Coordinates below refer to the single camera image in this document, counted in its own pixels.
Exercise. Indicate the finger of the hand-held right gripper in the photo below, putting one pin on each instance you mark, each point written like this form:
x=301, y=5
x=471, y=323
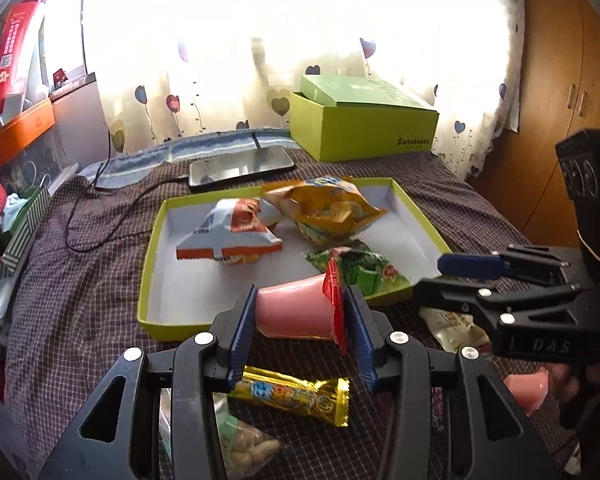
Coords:
x=470, y=264
x=445, y=291

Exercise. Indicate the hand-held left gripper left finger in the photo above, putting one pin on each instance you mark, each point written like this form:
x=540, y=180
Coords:
x=242, y=320

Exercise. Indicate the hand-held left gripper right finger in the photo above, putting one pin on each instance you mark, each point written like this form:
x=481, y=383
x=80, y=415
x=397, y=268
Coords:
x=360, y=330

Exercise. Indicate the white-green vacuum snack packet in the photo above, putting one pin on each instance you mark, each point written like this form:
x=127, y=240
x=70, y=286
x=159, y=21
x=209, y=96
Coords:
x=450, y=327

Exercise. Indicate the pink jelly cup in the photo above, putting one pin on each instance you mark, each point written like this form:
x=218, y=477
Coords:
x=295, y=307
x=525, y=390

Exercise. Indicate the green snack bag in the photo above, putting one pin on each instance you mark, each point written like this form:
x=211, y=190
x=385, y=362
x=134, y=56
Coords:
x=370, y=272

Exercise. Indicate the shallow yellow-green box tray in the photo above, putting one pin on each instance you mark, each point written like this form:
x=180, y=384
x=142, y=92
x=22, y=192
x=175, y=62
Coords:
x=180, y=280

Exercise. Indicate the gold candy bar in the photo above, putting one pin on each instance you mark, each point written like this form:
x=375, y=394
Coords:
x=290, y=392

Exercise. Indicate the white and orange snack bag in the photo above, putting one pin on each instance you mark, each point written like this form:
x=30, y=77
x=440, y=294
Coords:
x=230, y=232

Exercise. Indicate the yellow potato stick bag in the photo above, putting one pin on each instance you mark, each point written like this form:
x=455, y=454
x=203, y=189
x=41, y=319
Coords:
x=325, y=207

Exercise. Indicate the clear peanut bag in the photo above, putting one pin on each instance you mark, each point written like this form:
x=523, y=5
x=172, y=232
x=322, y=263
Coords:
x=245, y=447

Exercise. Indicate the person's right hand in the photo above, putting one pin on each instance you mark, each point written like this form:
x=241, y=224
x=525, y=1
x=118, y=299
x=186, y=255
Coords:
x=565, y=382

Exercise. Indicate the wooden wardrobe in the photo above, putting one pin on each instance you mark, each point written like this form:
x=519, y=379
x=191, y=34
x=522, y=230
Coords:
x=555, y=60

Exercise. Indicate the brown checkered bedsheet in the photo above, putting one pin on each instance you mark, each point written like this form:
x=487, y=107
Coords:
x=80, y=310

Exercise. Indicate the deep yellow-green box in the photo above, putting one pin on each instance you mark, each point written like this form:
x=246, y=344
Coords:
x=360, y=135

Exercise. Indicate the blue striped cloth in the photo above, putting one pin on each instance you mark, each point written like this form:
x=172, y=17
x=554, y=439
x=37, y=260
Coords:
x=205, y=145

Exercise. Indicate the light green box lid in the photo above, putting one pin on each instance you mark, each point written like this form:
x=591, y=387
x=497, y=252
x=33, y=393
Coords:
x=360, y=90

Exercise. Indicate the green-white striped box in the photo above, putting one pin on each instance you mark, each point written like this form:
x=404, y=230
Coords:
x=25, y=235

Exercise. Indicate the pale blue cloth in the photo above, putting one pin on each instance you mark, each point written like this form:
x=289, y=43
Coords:
x=12, y=210

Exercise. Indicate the grey cabinet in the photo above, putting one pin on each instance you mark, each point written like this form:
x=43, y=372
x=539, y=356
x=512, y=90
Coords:
x=80, y=120

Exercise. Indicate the heart balloon print curtain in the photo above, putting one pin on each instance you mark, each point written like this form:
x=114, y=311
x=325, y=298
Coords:
x=330, y=20

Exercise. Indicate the orange-lidded storage bin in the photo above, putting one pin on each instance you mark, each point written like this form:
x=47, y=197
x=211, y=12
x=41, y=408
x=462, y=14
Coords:
x=15, y=130

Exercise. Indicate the small red box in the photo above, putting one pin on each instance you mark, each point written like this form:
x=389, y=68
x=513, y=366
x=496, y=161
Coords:
x=61, y=76

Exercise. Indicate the red and white carton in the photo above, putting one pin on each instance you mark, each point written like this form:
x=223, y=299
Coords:
x=15, y=55

